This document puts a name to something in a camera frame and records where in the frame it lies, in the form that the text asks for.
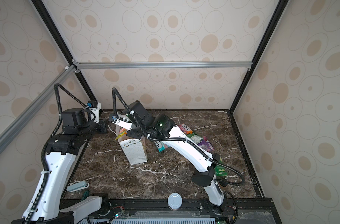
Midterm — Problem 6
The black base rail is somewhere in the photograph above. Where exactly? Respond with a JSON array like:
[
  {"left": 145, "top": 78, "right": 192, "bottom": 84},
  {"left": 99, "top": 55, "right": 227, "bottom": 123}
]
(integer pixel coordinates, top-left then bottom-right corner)
[{"left": 34, "top": 194, "right": 281, "bottom": 224}]

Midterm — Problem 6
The grey tool handle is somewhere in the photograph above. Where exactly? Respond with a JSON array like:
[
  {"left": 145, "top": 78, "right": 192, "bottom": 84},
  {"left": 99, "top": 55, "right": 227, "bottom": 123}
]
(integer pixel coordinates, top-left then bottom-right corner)
[{"left": 66, "top": 181, "right": 90, "bottom": 193}]

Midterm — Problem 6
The white paper bag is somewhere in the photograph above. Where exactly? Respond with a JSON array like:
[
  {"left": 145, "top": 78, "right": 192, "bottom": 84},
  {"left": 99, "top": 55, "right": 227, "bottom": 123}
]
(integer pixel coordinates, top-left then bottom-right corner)
[{"left": 108, "top": 124, "right": 147, "bottom": 165}]

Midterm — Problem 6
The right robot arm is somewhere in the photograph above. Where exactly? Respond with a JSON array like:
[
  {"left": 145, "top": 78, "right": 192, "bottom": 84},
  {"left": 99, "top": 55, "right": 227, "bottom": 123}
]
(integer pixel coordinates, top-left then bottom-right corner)
[{"left": 109, "top": 88, "right": 245, "bottom": 212}]

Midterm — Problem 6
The green packet near right arm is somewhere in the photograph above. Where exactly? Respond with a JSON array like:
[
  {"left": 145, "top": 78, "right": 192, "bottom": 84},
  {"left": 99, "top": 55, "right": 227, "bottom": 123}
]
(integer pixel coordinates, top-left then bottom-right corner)
[{"left": 215, "top": 165, "right": 228, "bottom": 177}]

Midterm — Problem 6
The green snack packet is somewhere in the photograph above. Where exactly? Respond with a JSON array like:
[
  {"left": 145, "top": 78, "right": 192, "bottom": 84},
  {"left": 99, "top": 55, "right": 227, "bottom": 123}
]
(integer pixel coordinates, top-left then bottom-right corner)
[{"left": 187, "top": 132, "right": 203, "bottom": 144}]

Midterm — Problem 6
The purple snack packet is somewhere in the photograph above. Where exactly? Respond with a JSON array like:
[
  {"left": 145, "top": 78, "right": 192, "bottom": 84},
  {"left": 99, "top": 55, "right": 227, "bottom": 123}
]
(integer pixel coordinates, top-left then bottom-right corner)
[{"left": 198, "top": 136, "right": 214, "bottom": 152}]

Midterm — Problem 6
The teal Fox's candy packet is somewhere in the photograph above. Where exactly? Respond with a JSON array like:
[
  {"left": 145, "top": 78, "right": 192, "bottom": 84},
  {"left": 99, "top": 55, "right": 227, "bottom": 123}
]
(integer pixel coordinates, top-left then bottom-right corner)
[{"left": 154, "top": 141, "right": 168, "bottom": 153}]

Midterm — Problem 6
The pink Fox's candy packet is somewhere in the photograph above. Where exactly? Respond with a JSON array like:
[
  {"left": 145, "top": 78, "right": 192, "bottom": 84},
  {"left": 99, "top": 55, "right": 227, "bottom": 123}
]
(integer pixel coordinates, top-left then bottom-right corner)
[{"left": 179, "top": 124, "right": 193, "bottom": 135}]

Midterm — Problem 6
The horizontal aluminium bar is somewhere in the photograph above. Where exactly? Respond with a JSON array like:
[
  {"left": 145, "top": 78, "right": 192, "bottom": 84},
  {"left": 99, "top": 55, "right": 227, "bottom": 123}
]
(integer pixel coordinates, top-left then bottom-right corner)
[{"left": 75, "top": 61, "right": 253, "bottom": 69}]

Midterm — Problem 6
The diagonal aluminium bar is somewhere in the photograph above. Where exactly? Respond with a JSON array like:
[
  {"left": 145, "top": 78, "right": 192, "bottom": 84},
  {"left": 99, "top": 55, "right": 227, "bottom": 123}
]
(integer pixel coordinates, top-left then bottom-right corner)
[{"left": 0, "top": 65, "right": 75, "bottom": 155}]

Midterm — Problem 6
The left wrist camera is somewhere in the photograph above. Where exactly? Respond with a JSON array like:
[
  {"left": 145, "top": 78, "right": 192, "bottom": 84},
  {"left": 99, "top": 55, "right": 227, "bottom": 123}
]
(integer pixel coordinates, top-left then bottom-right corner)
[{"left": 86, "top": 100, "right": 102, "bottom": 123}]

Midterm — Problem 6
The pink fruit candy packet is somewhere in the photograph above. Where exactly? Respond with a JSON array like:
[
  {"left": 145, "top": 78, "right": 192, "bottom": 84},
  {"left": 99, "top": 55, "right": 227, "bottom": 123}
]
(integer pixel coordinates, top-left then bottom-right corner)
[{"left": 116, "top": 127, "right": 129, "bottom": 142}]

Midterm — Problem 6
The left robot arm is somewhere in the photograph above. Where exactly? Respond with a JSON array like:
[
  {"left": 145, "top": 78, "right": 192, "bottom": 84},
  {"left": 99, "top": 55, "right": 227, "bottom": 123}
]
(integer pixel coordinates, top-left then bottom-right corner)
[{"left": 12, "top": 83, "right": 108, "bottom": 224}]

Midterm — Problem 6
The white round cap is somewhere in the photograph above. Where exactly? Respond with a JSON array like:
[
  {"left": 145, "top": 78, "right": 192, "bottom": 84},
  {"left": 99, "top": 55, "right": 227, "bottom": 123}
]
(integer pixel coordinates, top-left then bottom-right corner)
[{"left": 168, "top": 193, "right": 183, "bottom": 211}]

